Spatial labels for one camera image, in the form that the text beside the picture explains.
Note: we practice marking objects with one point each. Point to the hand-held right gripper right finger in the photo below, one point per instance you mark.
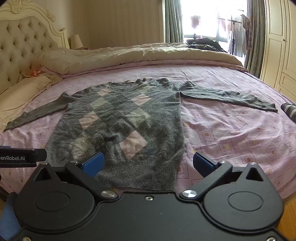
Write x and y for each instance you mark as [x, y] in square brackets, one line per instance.
[203, 162]

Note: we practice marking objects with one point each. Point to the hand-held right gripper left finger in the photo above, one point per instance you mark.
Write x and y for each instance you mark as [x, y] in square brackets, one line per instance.
[95, 162]

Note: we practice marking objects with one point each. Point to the grey argyle sweater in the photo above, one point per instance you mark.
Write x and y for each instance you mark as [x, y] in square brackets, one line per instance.
[120, 120]

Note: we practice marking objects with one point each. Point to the dark clothes pile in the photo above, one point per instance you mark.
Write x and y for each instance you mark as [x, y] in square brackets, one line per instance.
[205, 45]

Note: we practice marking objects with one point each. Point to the clothes drying rack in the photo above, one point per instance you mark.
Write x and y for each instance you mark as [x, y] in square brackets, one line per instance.
[233, 21]

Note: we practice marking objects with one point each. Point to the pink patterned bedsheet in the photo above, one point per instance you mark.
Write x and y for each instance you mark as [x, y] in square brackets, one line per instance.
[231, 129]

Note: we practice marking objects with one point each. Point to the blue cloth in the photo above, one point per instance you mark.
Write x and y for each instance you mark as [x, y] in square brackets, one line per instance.
[8, 217]

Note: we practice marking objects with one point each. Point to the beige ruffled pillow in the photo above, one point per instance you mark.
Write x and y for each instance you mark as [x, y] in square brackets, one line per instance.
[20, 93]

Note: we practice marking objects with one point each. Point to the orange pink cloth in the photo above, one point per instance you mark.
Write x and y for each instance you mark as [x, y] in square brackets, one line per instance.
[37, 72]

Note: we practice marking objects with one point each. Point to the striped dark cloth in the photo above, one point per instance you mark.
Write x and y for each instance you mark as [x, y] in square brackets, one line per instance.
[289, 111]

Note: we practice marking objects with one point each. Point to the cream tufted headboard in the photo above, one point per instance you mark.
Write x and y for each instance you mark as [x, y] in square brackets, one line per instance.
[20, 46]

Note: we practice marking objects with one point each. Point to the beige duvet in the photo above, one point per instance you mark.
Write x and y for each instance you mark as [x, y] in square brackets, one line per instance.
[138, 55]

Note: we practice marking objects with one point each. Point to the cream bedside lamp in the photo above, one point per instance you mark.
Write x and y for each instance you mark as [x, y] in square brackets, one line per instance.
[76, 41]

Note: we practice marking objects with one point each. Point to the grey hanging garment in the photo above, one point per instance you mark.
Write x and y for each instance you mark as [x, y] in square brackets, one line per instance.
[239, 41]

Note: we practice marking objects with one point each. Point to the grey green curtain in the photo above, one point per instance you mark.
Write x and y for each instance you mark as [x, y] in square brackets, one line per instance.
[173, 20]
[256, 34]

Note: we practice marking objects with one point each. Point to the plaid hanging shirt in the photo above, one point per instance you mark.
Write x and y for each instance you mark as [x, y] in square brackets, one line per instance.
[248, 30]

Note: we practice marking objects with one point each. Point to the cream wardrobe door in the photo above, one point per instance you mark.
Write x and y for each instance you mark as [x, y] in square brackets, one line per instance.
[282, 46]

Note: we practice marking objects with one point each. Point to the pink hanging garment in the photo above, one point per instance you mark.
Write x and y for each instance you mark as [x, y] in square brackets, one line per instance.
[195, 21]

